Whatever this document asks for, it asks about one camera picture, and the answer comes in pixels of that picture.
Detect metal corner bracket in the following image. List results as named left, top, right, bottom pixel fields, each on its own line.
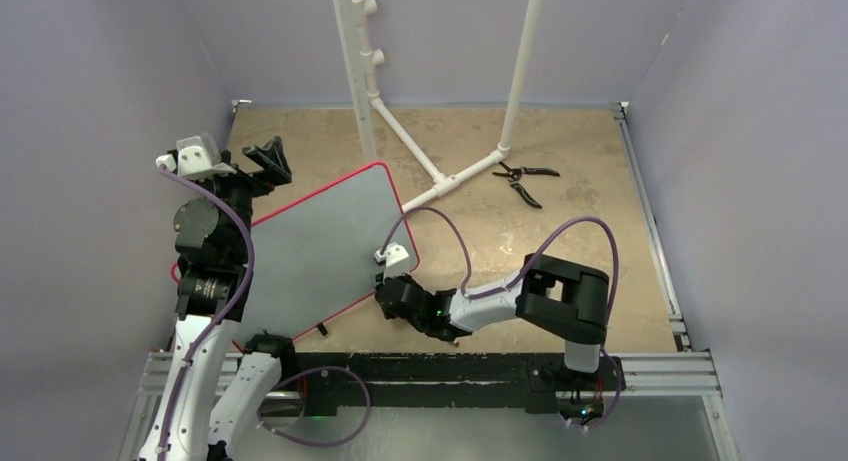
left=231, top=99, right=253, bottom=115

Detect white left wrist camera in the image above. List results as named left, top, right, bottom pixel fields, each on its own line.
left=155, top=133, right=236, bottom=181

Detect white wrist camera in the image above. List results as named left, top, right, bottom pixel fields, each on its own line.
left=155, top=133, right=236, bottom=181
left=373, top=242, right=413, bottom=283

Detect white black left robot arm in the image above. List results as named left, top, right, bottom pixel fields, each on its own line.
left=138, top=134, right=292, bottom=460

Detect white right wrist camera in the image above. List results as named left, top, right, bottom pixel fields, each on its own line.
left=373, top=242, right=413, bottom=283

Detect white PVC pipe frame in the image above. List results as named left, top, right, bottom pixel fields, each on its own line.
left=329, top=0, right=550, bottom=214

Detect red framed whiteboard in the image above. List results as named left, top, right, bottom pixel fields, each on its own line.
left=170, top=161, right=421, bottom=353

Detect black handled pliers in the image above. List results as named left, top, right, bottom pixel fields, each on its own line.
left=491, top=161, right=562, bottom=210

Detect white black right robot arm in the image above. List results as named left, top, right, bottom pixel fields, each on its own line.
left=375, top=254, right=620, bottom=388

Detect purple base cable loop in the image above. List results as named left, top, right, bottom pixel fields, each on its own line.
left=256, top=365, right=372, bottom=449

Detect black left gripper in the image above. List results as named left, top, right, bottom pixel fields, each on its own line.
left=196, top=136, right=288, bottom=260

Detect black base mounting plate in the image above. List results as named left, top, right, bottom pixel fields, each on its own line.
left=280, top=352, right=627, bottom=416

